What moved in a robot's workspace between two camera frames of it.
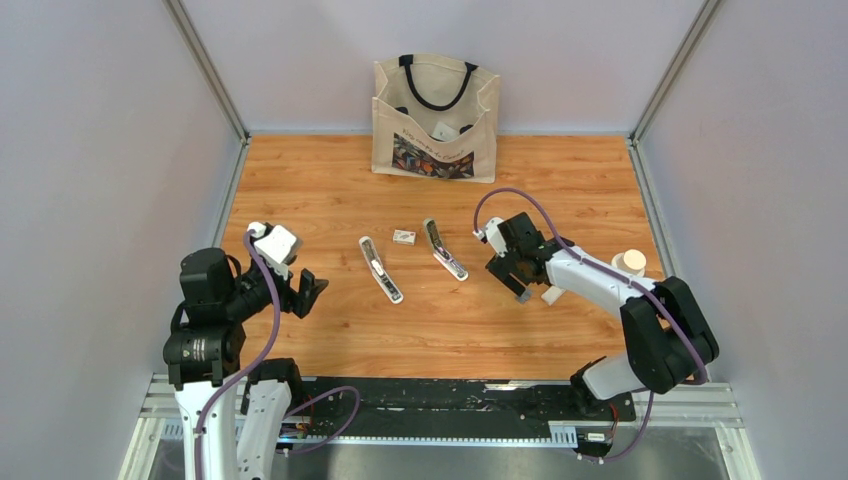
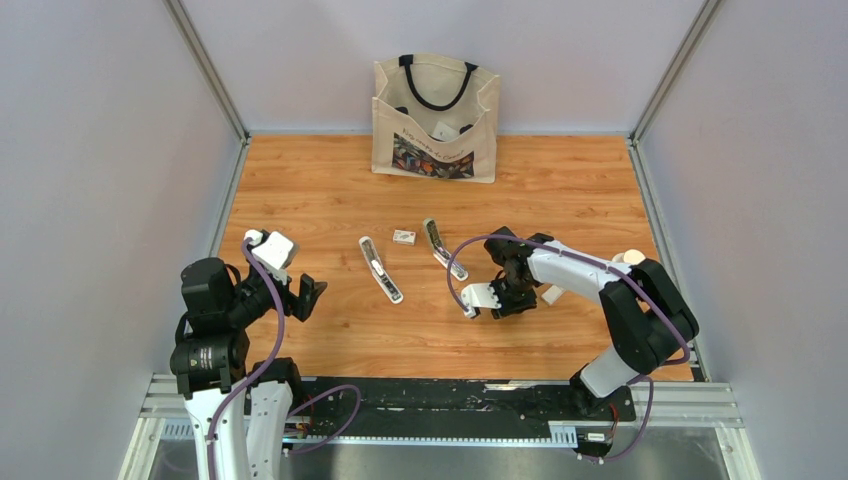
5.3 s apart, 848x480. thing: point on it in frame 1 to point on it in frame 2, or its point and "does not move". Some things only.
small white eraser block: x=552 y=294 does not move
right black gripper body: x=509 y=263 to x=513 y=297
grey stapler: x=443 y=254 does not move
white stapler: x=379 y=272 does not move
